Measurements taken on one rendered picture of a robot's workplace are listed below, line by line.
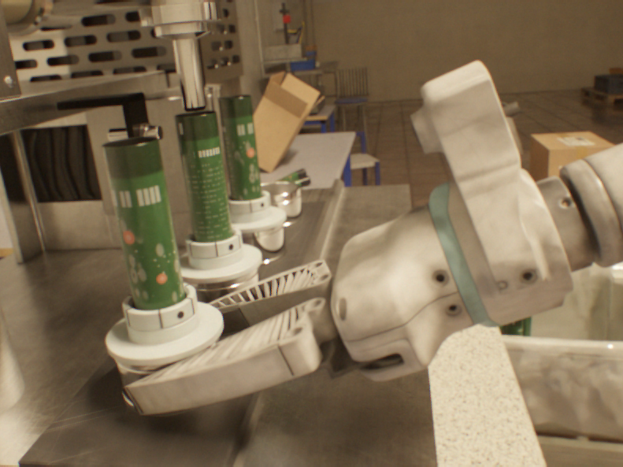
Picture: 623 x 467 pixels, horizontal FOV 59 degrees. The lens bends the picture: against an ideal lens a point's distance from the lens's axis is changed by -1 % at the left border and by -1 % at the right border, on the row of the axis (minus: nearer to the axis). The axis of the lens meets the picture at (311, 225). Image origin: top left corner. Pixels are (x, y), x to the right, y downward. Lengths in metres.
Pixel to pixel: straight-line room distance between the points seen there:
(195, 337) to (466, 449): 0.48
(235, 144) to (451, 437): 0.46
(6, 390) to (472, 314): 0.30
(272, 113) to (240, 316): 1.79
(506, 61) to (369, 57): 2.42
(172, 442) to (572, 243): 0.24
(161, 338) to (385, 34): 10.34
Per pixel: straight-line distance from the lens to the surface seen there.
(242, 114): 0.52
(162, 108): 0.62
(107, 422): 0.37
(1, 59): 0.40
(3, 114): 0.39
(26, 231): 0.72
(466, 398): 0.83
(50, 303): 0.59
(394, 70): 10.63
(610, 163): 0.31
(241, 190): 0.53
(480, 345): 0.95
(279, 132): 2.14
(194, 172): 0.42
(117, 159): 0.32
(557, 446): 1.25
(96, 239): 0.71
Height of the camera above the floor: 1.24
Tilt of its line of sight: 19 degrees down
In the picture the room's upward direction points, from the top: 5 degrees counter-clockwise
